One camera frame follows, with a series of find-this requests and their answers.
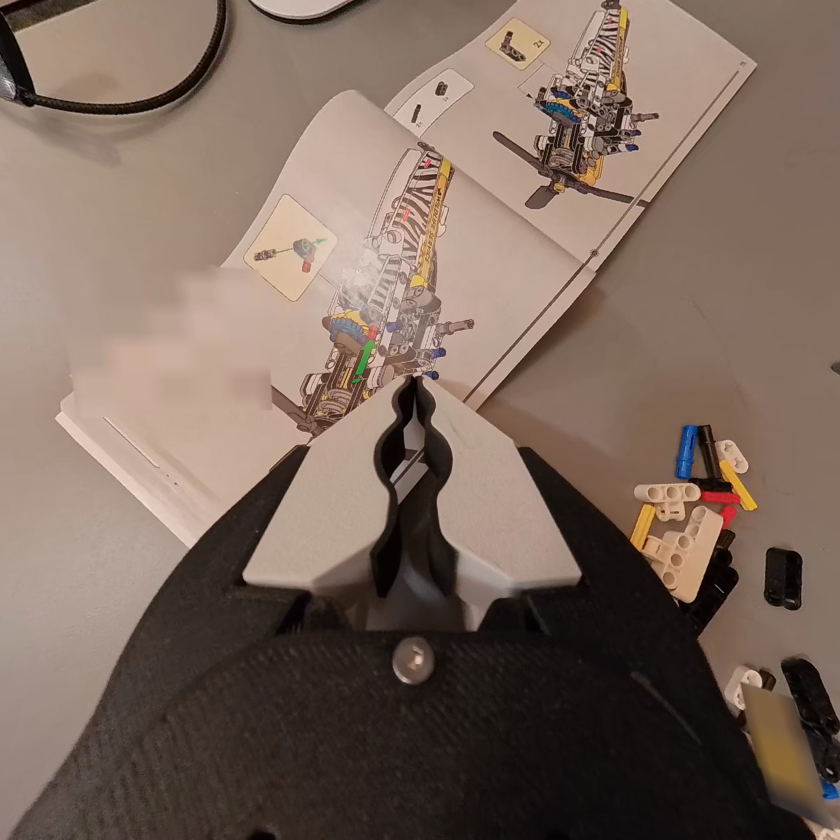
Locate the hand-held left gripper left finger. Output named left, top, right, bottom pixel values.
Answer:
left=241, top=376, right=418, bottom=631

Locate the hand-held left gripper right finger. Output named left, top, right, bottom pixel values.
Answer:
left=415, top=376, right=584, bottom=631

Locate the lego instruction booklet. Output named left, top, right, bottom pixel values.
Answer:
left=56, top=0, right=757, bottom=549

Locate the pile of loose lego pieces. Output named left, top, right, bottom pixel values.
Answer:
left=630, top=423, right=840, bottom=802

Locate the silver screen stand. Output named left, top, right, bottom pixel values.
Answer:
left=249, top=0, right=361, bottom=21

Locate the black cord with grey strap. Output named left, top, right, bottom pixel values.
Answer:
left=0, top=0, right=227, bottom=109

